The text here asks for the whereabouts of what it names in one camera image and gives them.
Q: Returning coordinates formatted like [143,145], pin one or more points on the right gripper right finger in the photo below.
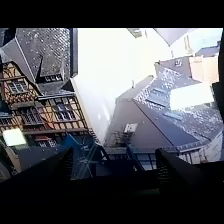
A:
[181,178]

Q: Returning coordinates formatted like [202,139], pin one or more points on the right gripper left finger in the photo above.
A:
[50,176]

